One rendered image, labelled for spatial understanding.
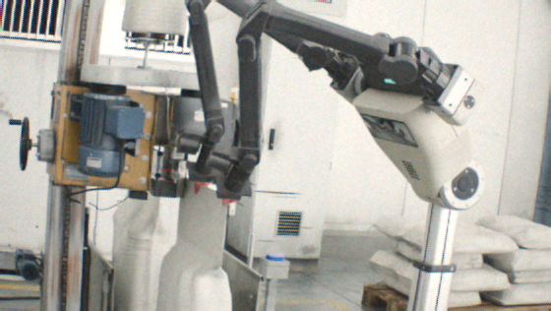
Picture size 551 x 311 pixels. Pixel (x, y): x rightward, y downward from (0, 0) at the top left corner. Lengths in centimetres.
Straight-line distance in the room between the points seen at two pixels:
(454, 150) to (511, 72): 594
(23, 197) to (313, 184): 228
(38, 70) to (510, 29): 439
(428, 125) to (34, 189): 367
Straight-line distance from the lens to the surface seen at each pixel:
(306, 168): 710
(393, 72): 243
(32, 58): 585
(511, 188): 875
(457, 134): 267
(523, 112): 873
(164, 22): 298
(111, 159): 297
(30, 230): 597
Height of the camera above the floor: 148
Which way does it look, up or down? 3 degrees down
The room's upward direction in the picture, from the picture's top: 6 degrees clockwise
